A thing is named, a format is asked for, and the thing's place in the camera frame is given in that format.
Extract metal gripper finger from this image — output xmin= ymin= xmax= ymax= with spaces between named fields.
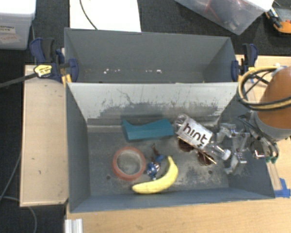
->
xmin=215 ymin=122 xmax=237 ymax=144
xmin=224 ymin=152 xmax=248 ymax=175

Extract teal wedge block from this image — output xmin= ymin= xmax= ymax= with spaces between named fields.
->
xmin=121 ymin=118 xmax=175 ymax=142

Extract pale wood board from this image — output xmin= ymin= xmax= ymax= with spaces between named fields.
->
xmin=19 ymin=65 xmax=69 ymax=207

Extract small blue toy figure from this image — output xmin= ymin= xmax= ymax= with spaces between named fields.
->
xmin=145 ymin=143 xmax=166 ymax=181

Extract clear plastic bottle white label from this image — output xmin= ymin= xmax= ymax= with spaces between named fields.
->
xmin=173 ymin=114 xmax=232 ymax=161

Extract grey metal bin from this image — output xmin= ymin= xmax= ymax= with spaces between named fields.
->
xmin=64 ymin=27 xmax=276 ymax=214

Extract yellow banana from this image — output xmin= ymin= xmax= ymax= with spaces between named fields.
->
xmin=131 ymin=155 xmax=179 ymax=195

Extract brown sunglasses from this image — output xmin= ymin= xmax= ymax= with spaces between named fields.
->
xmin=178 ymin=138 xmax=218 ymax=167

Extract orange tape roll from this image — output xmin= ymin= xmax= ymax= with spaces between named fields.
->
xmin=112 ymin=147 xmax=147 ymax=182

